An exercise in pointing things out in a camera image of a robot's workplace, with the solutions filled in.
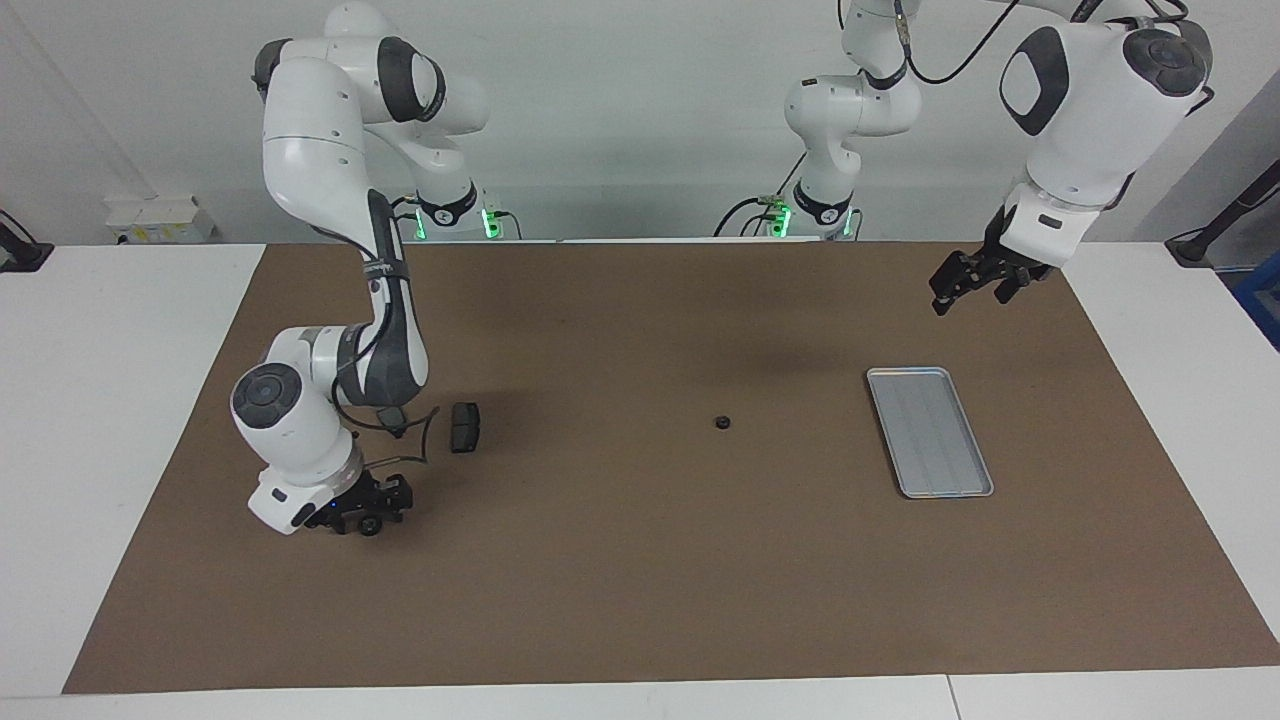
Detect silver ribbed metal tray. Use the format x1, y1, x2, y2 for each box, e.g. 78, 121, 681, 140
865, 366, 996, 500

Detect brown table mat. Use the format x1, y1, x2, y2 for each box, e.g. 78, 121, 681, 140
62, 240, 1280, 695

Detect blue box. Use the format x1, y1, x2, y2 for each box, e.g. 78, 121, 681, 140
1233, 250, 1280, 351

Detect black desk clamp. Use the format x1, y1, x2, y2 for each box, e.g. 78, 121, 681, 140
0, 208, 54, 274

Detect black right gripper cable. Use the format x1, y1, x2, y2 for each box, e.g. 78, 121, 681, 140
335, 395, 442, 471

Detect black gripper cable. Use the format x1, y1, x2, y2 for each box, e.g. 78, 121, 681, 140
335, 395, 442, 471
893, 0, 1022, 87

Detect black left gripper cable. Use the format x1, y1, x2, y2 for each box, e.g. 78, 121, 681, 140
893, 0, 1022, 87

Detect black left base cables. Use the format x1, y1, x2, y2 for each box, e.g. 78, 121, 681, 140
712, 150, 861, 241

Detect black base cables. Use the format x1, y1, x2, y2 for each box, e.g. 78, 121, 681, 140
712, 150, 861, 241
383, 193, 523, 242

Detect black right base cables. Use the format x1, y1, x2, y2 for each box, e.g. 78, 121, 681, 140
383, 193, 523, 242

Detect white wall socket box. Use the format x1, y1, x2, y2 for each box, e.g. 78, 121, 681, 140
104, 194, 217, 246

